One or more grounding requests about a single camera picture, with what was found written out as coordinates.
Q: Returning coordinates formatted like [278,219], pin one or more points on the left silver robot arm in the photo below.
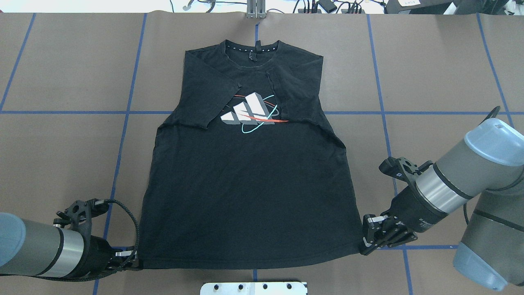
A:
[43,251]

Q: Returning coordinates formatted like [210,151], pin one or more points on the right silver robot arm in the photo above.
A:
[487,163]

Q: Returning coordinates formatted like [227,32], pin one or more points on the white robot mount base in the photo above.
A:
[255,288]

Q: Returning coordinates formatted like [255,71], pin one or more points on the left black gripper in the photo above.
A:
[97,253]

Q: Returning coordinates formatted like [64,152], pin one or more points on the aluminium frame post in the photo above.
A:
[256,9]

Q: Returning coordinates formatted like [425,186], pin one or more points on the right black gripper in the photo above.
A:
[414,212]

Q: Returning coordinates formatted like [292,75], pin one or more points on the black graphic t-shirt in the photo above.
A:
[247,172]

